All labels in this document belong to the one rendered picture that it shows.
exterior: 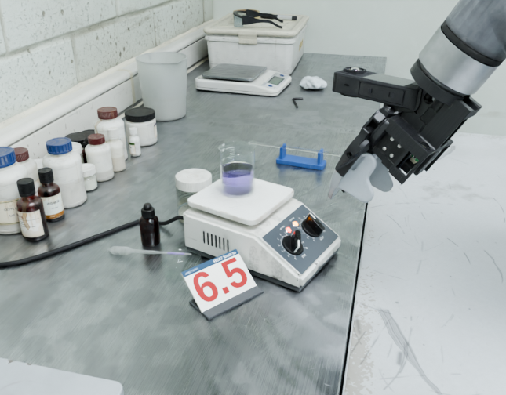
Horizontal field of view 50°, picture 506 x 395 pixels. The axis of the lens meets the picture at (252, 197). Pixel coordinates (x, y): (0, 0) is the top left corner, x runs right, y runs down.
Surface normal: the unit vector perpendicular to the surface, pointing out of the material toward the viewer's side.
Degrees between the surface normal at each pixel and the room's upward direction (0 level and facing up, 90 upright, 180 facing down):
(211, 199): 0
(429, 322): 0
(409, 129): 30
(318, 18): 90
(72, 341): 0
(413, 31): 90
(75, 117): 90
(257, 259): 90
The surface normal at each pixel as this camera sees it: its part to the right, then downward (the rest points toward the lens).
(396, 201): 0.00, -0.89
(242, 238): -0.54, 0.38
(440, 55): -0.76, 0.14
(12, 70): 0.97, 0.11
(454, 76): -0.27, 0.57
